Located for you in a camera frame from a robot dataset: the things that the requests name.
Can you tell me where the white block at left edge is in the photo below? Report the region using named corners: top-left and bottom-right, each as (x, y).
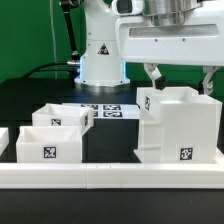
top-left (0, 127), bottom-right (9, 156)

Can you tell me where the white L-shaped border rail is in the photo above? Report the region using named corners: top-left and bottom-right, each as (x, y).
top-left (0, 163), bottom-right (224, 189)

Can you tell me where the white drawer cabinet frame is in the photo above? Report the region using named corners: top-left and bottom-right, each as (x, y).
top-left (135, 87), bottom-right (222, 164)

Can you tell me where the black ribbed hose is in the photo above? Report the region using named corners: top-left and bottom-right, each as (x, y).
top-left (59, 0), bottom-right (82, 60)

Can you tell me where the black cable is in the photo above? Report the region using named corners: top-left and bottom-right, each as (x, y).
top-left (21, 61), bottom-right (82, 80)

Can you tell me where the white front drawer box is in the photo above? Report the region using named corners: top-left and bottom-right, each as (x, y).
top-left (16, 126), bottom-right (82, 164)

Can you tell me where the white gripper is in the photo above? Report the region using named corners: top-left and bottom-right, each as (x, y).
top-left (112, 0), bottom-right (224, 95)

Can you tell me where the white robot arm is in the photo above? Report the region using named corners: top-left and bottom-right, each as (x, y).
top-left (76, 0), bottom-right (224, 95)

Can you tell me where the white drawer box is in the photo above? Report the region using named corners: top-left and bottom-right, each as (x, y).
top-left (16, 126), bottom-right (82, 164)
top-left (32, 104), bottom-right (94, 135)

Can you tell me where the white marker sheet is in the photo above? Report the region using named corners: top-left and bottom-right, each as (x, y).
top-left (67, 103), bottom-right (140, 119)

